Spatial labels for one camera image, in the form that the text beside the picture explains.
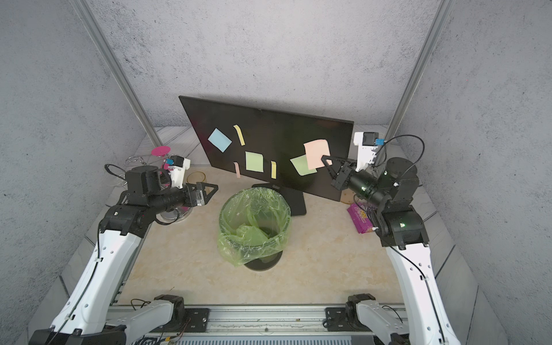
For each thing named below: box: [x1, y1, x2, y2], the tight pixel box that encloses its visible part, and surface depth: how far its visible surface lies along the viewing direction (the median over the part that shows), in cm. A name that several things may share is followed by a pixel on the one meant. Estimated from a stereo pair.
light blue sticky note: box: [207, 127, 233, 154], surface depth 84 cm
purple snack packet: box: [346, 202, 374, 234], surface depth 96 cm
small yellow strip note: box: [270, 160, 277, 179], surface depth 84 cm
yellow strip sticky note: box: [232, 124, 246, 146], surface depth 77 cm
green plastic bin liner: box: [217, 186, 292, 268], surface depth 75 cm
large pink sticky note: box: [303, 138, 333, 171], surface depth 58 cm
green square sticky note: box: [245, 150, 264, 173], surface depth 83 cm
